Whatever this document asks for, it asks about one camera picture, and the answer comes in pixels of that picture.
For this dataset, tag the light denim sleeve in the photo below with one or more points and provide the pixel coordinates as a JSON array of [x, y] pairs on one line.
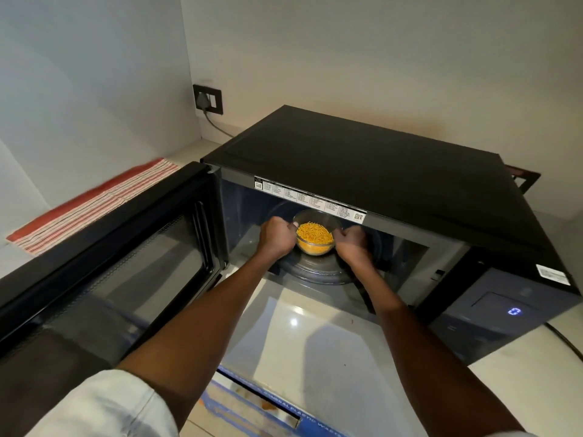
[[98, 405]]

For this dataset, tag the person's right thumb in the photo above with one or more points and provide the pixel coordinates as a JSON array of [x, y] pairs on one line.
[[337, 232]]

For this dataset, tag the blue cardboard box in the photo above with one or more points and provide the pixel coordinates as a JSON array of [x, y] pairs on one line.
[[268, 409]]

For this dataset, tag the person's left thumb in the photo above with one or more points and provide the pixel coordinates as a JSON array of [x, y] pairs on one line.
[[292, 226]]

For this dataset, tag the glass bowl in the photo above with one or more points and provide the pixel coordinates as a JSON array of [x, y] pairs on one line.
[[315, 238]]

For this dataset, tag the person's left forearm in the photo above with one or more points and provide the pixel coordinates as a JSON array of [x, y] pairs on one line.
[[191, 334]]

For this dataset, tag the person's right forearm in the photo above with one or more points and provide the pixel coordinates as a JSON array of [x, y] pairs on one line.
[[428, 359]]

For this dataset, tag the glass microwave turntable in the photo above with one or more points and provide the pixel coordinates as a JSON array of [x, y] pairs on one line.
[[319, 268]]

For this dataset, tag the grey power plug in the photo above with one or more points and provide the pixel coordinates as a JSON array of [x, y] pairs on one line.
[[205, 101]]

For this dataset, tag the person's left hand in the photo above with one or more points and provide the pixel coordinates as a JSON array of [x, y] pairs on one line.
[[276, 240]]

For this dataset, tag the black microwave door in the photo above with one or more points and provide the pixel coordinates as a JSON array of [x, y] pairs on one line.
[[98, 263]]

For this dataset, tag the person's right hand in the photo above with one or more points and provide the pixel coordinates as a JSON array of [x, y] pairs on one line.
[[351, 248]]

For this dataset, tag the red striped cloth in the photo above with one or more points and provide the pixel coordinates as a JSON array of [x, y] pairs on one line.
[[91, 207]]

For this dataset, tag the black wall socket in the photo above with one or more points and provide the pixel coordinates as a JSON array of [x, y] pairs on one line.
[[208, 99]]

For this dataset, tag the yellow fried noodle snack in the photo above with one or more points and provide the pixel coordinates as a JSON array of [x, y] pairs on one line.
[[314, 235]]

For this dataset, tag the black microwave oven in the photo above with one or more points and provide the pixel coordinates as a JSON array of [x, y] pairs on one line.
[[410, 213]]

